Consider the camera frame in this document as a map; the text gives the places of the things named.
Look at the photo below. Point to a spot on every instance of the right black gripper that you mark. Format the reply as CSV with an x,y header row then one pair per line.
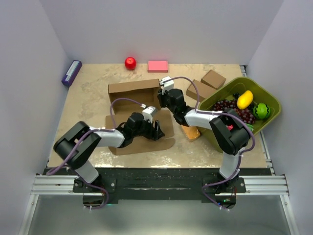
x,y
161,97

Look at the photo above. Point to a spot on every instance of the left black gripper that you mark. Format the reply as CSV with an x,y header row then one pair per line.
x,y
155,133

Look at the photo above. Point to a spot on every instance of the orange sponge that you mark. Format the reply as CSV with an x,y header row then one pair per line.
x,y
190,132

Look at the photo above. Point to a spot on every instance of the large brown cardboard box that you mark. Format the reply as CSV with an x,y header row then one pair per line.
x,y
137,111

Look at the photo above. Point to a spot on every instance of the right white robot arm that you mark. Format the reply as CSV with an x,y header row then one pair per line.
x,y
230,132

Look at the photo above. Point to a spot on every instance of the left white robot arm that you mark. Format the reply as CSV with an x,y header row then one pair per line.
x,y
77,144

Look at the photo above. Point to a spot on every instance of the small brown box left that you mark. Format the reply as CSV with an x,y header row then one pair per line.
x,y
204,91

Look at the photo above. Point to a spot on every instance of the small brown box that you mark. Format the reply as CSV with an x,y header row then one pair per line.
x,y
204,91
213,79

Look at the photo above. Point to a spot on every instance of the pink flat box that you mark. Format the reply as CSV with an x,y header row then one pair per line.
x,y
157,66

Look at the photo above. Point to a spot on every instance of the small brown box right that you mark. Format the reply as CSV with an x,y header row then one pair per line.
x,y
213,79

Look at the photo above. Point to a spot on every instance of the purple flat box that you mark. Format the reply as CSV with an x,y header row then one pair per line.
x,y
71,73

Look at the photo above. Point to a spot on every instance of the red apple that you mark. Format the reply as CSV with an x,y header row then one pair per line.
x,y
130,63

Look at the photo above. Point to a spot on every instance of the yellow mango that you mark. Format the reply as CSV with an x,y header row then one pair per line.
x,y
245,100

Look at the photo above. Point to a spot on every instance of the purple grapes bunch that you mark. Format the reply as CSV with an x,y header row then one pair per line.
x,y
246,115

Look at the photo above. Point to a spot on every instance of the olive green plastic bin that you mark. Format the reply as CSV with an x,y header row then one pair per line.
x,y
240,85

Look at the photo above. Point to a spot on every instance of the toy watermelon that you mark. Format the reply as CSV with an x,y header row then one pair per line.
x,y
261,111

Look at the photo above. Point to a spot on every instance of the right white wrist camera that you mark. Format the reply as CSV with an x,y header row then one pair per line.
x,y
166,84

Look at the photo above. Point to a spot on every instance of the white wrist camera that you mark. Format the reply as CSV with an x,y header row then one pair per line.
x,y
166,84
148,112

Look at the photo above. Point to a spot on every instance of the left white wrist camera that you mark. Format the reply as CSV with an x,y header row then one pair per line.
x,y
148,112

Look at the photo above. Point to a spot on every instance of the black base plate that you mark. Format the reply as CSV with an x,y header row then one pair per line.
x,y
195,184

